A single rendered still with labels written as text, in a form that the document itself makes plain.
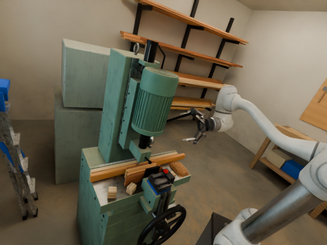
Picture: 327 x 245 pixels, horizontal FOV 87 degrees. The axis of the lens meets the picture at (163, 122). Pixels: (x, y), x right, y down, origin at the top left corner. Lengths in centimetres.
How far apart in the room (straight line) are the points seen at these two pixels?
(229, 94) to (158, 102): 47
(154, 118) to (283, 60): 354
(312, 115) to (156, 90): 330
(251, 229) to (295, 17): 384
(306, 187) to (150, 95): 70
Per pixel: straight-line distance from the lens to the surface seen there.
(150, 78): 78
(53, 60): 308
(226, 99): 108
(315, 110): 381
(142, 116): 84
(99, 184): 101
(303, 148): 100
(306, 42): 408
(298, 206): 89
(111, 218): 105
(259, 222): 98
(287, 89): 400
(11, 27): 305
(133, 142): 104
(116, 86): 102
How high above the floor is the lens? 164
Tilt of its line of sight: 25 degrees down
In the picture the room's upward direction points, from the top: 17 degrees clockwise
